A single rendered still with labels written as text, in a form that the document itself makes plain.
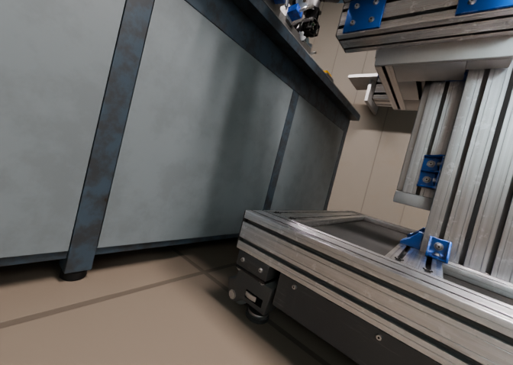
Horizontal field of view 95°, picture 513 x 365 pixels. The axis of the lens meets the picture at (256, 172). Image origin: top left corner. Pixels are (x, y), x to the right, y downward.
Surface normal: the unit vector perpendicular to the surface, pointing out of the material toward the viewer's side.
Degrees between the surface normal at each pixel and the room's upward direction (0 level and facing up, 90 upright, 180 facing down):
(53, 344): 0
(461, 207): 90
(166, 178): 90
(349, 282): 90
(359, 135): 90
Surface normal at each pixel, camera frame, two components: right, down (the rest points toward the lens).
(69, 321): 0.24, -0.97
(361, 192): -0.61, -0.13
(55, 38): 0.75, 0.21
